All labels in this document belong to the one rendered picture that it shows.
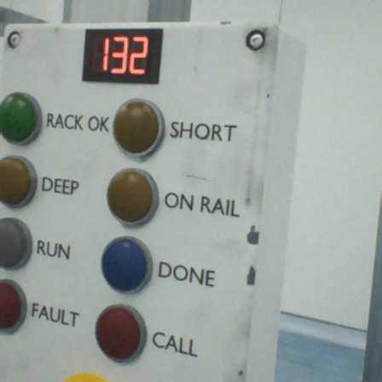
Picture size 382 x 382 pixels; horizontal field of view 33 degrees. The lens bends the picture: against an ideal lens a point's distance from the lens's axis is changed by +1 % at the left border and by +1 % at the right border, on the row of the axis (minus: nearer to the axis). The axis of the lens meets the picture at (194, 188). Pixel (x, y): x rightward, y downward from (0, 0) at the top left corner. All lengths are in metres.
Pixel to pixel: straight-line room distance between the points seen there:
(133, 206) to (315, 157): 3.60
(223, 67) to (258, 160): 0.05
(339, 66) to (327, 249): 1.07
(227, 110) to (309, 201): 3.61
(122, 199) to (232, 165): 0.06
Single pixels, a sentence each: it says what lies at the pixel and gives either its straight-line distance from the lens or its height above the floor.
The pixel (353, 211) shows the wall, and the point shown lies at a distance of 3.83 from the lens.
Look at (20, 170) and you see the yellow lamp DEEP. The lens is 0.38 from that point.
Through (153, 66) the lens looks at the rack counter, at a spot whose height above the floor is 1.04.
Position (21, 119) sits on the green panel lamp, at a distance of 0.38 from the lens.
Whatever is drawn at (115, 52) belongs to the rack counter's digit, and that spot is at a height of 1.05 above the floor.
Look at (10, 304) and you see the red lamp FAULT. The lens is 0.39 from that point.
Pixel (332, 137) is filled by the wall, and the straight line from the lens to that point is 3.88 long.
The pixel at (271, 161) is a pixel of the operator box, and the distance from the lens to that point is 0.32.
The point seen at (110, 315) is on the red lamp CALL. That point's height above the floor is 0.91.
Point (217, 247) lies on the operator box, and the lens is 0.32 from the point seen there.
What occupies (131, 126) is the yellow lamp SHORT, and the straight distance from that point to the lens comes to 0.33.
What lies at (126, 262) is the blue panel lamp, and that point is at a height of 0.94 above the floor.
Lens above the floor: 1.00
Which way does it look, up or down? 3 degrees down
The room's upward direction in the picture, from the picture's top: 5 degrees clockwise
